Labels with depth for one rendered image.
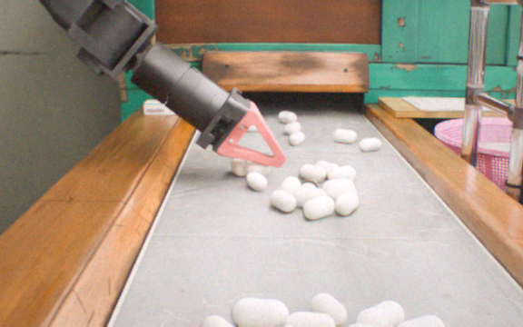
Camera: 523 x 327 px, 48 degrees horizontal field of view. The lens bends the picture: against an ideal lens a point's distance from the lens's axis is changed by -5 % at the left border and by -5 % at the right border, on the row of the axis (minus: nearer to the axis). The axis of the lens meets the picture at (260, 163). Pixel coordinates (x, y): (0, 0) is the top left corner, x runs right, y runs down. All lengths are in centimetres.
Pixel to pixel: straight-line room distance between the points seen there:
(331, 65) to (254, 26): 16
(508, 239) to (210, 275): 24
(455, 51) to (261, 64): 38
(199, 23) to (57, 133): 97
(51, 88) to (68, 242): 152
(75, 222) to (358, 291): 24
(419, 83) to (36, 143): 129
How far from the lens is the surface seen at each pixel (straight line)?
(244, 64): 109
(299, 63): 109
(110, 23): 70
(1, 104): 205
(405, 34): 116
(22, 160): 206
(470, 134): 78
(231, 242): 54
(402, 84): 117
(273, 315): 39
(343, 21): 115
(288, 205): 61
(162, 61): 69
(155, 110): 103
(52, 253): 48
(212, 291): 46
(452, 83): 120
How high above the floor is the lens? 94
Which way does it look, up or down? 15 degrees down
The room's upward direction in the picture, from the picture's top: straight up
